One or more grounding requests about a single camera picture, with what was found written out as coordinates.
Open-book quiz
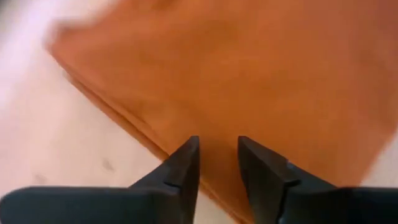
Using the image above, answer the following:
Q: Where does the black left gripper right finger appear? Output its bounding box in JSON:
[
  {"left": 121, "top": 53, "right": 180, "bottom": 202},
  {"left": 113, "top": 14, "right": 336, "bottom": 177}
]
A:
[{"left": 238, "top": 136, "right": 398, "bottom": 224}]

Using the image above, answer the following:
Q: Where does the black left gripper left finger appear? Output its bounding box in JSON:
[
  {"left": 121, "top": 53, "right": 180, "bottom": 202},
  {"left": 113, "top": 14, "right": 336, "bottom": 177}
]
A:
[{"left": 0, "top": 136, "right": 200, "bottom": 224}]

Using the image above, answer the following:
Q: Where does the orange cloth towel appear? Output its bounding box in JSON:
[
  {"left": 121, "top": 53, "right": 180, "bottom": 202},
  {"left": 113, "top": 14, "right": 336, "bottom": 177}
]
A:
[{"left": 43, "top": 0, "right": 398, "bottom": 224}]

